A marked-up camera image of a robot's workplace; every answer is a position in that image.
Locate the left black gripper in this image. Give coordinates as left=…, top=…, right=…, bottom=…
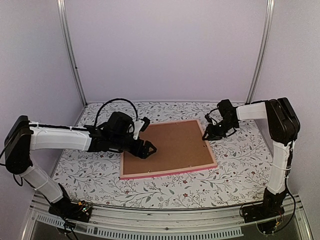
left=111, top=135, right=157, bottom=160

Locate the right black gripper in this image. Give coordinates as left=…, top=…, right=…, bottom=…
left=202, top=118, right=238, bottom=141

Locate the pink wooden picture frame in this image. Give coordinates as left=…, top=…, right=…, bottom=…
left=119, top=118, right=218, bottom=181

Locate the brown cardboard backing board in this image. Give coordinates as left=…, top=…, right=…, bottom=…
left=122, top=120, right=214, bottom=176

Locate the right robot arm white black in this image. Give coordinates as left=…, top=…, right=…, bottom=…
left=202, top=97, right=301, bottom=196

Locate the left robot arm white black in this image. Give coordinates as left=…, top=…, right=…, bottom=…
left=0, top=112, right=157, bottom=217

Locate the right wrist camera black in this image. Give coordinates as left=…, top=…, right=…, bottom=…
left=204, top=99, right=237, bottom=124

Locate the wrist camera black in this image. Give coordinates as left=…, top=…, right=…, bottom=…
left=107, top=111, right=151, bottom=140
left=204, top=99, right=237, bottom=124

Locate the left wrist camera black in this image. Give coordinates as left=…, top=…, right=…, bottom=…
left=107, top=111, right=151, bottom=140

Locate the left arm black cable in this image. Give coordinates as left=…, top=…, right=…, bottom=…
left=94, top=98, right=140, bottom=126

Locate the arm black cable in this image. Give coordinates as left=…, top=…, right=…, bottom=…
left=94, top=98, right=140, bottom=126
left=239, top=189, right=298, bottom=226

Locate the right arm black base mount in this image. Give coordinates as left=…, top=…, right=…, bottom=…
left=239, top=196, right=285, bottom=235

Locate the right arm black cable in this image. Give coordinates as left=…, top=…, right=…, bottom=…
left=239, top=189, right=298, bottom=226

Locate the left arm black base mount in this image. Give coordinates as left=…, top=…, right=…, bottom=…
left=48, top=197, right=93, bottom=223

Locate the aluminium front rail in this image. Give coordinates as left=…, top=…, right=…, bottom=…
left=21, top=194, right=314, bottom=240

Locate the right aluminium corner post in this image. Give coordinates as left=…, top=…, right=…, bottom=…
left=245, top=0, right=275, bottom=104

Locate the aluminium corner post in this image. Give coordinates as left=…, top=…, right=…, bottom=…
left=56, top=0, right=88, bottom=107
left=245, top=0, right=275, bottom=104

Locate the left aluminium corner post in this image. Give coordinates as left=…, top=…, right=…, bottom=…
left=56, top=0, right=88, bottom=107

